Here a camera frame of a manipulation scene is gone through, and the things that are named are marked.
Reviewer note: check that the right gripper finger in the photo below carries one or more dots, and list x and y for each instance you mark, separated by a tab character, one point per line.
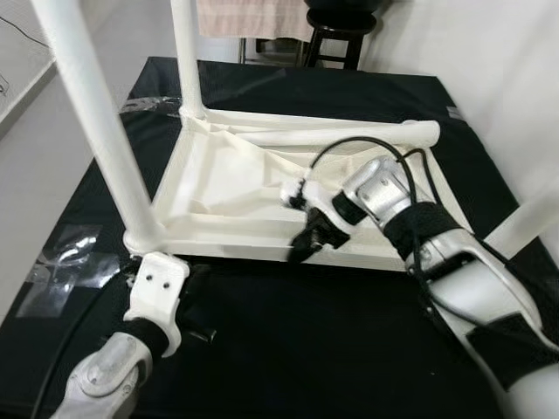
301	251

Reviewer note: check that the black tablecloth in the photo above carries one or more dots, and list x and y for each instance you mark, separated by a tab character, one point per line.
306	332

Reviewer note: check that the cream plastic table top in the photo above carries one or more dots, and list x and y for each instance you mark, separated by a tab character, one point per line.
227	175

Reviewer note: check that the clear tape patch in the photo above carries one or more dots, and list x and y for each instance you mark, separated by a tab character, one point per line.
65	262
148	105

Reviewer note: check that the grey tape patch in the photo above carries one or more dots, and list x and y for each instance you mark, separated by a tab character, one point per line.
454	113

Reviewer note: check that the black round stool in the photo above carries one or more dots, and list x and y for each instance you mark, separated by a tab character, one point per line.
341	39

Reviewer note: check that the pink checked cloth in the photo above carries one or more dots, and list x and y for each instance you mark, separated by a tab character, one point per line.
253	17

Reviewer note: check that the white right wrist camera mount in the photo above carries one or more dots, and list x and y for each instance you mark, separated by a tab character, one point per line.
319	199

